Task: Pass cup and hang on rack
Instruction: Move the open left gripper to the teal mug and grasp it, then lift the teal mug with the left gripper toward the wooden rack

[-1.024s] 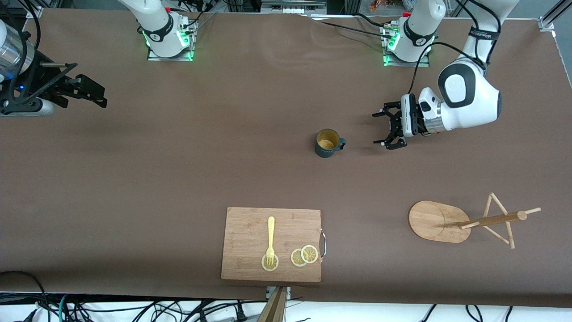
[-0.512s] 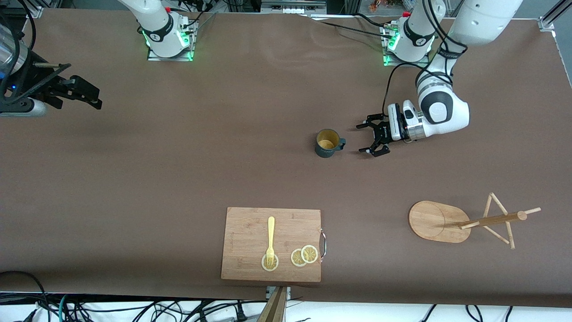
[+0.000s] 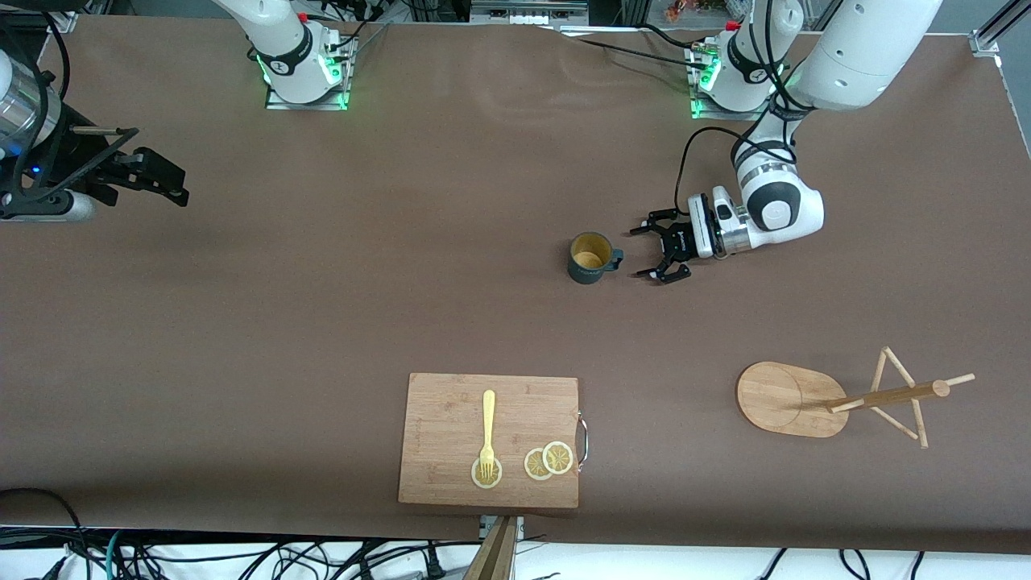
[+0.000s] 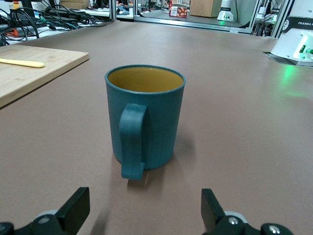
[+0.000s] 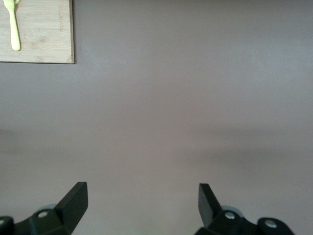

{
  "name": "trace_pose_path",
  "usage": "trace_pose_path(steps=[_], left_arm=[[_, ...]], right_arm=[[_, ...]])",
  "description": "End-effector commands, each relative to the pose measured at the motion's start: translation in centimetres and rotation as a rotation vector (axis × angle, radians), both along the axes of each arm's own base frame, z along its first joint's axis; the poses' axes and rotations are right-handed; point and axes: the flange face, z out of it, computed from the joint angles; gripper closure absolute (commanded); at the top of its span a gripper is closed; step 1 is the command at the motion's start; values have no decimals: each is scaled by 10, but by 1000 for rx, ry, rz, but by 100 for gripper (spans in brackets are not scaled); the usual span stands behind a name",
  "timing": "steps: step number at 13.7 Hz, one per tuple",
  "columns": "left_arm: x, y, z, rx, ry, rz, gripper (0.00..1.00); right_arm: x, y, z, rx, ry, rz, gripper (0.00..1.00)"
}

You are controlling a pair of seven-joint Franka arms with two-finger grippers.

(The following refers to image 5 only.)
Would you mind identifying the yellow plastic fork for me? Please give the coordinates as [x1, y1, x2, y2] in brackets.
[3, 0, 22, 52]

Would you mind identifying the bamboo cutting board, metal handle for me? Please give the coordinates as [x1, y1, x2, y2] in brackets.
[0, 0, 75, 65]

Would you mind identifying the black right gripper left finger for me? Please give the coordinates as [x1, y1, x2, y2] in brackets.
[0, 182, 88, 235]

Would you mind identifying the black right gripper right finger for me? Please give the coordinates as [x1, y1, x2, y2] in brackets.
[194, 183, 294, 235]

